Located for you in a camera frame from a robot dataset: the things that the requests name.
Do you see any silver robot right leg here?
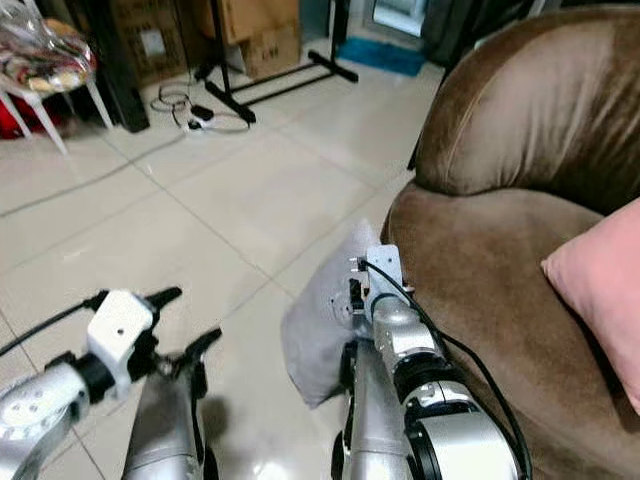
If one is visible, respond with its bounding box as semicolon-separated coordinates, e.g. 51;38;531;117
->
330;338;411;480

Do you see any grey floor cable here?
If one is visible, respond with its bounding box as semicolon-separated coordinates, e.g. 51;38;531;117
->
0;130;181;217

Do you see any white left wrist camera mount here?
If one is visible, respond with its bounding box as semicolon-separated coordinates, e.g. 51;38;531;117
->
86;289;159;374

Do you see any silver robot leg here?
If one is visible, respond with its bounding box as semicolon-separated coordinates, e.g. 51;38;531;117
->
330;338;411;480
121;372;219;480

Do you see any pink pillow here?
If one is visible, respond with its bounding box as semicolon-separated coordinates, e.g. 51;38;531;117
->
541;197;640;417

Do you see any cardboard box with black print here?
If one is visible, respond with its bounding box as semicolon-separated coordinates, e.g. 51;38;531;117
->
218;0;304;82

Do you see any black metal floor stand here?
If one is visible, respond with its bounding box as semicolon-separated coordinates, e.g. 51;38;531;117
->
194;0;360;127

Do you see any black cabinet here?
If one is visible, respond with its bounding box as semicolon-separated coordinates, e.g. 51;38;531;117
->
82;0;151;134

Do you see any red bag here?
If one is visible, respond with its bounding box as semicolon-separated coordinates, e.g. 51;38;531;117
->
0;96;39;140

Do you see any grey pillow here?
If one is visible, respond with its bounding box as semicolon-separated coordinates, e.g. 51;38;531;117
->
279;219;383;410

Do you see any white plastic chair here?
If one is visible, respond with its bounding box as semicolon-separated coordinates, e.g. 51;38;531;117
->
0;62;117;157

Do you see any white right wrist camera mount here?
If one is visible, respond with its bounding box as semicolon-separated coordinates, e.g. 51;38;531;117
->
362;244;405;302

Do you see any blue floor mat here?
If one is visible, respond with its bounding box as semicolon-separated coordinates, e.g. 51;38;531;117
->
336;37;427;79

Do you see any silver robot left leg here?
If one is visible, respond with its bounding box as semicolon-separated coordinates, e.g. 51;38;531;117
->
121;372;219;480

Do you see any power strip with coiled cables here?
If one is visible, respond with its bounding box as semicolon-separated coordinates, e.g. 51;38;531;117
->
153;84;253;137

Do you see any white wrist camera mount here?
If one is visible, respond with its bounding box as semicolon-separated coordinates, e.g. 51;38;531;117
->
362;244;405;302
86;289;159;374

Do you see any clear plastic bag of goods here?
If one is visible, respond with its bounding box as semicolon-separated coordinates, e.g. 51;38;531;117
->
0;0;99;96

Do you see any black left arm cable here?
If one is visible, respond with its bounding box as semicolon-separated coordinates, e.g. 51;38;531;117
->
0;291;109;357

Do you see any brown velvet sofa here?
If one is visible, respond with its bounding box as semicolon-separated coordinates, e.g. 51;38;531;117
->
380;4;640;480

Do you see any cardboard box with white label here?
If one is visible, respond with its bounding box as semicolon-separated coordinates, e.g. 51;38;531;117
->
105;0;193;87

